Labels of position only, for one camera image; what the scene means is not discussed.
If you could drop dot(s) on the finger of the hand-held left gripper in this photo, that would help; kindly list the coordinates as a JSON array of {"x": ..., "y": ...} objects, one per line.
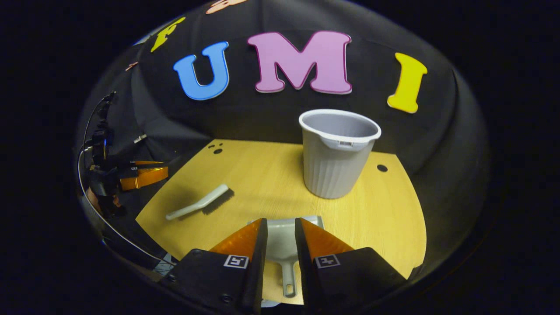
[
  {"x": 148, "y": 163},
  {"x": 146, "y": 177}
]

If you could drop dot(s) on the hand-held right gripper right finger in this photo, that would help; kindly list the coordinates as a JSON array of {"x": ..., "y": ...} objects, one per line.
[{"x": 308, "y": 280}]

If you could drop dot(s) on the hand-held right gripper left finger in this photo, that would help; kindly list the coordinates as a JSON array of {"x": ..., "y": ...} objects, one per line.
[{"x": 256, "y": 280}]

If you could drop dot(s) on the grey plastic dustpan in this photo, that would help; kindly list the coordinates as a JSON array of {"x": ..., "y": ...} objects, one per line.
[{"x": 282, "y": 245}]

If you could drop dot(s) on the small white broom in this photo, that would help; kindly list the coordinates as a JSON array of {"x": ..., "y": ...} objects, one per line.
[{"x": 201, "y": 203}]

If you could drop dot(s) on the white ribbed garbage bin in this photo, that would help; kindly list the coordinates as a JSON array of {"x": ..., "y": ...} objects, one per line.
[{"x": 334, "y": 166}]

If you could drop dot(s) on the pink backdrop clip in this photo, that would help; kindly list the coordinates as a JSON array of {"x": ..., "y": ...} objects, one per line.
[{"x": 131, "y": 65}]

